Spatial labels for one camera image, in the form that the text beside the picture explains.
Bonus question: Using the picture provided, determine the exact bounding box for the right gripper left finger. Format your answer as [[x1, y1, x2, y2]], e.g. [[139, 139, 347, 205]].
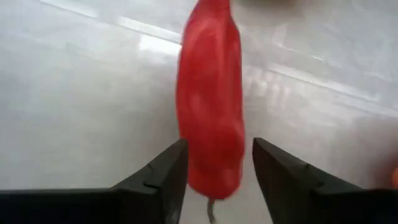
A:
[[0, 138, 190, 224]]

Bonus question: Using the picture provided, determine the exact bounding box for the red chili pepper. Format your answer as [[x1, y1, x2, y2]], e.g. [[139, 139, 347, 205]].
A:
[[175, 0, 246, 224]]

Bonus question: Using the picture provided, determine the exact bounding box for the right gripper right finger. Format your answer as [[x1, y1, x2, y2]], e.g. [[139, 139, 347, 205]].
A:
[[252, 137, 398, 224]]

